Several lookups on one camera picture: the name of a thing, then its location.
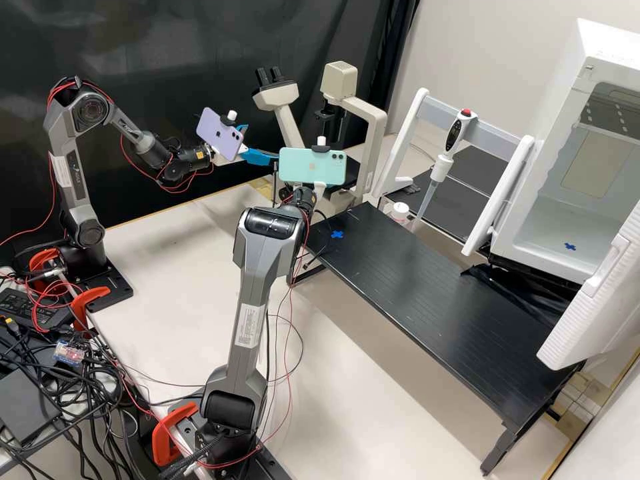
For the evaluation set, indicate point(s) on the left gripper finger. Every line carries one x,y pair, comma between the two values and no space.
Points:
260,156
242,127

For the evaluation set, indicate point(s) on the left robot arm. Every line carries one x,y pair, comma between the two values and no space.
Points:
65,150

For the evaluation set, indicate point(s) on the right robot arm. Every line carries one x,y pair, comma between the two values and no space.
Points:
260,280

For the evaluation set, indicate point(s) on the cream microscope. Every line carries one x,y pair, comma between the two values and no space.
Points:
367,125

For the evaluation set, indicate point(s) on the white-capped bottle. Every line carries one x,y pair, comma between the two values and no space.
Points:
401,210

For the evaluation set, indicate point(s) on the pipette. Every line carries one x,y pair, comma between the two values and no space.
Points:
457,132

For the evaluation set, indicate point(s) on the long black platform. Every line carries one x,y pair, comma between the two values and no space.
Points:
425,290

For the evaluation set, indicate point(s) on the orange clamp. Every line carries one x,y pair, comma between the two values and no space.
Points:
167,430
42,262
90,300

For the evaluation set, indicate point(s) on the white pipette stand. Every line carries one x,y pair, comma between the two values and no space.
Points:
497,200

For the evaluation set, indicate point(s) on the small circuit board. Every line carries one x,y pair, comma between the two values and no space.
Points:
69,351

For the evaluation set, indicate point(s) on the black power supply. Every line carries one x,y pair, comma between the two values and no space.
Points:
30,310

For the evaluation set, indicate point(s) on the white incubator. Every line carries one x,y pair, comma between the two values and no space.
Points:
550,100

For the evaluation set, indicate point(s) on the flat black box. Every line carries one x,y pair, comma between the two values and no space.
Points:
25,405

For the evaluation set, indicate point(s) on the incubator door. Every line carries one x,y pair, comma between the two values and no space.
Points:
595,310

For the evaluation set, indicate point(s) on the left wrist camera phone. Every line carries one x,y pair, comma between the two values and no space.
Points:
217,132

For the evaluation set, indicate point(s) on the wrist camera phone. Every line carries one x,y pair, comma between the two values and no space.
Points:
310,165
217,132

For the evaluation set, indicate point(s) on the right wrist camera phone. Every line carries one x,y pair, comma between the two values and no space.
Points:
310,165

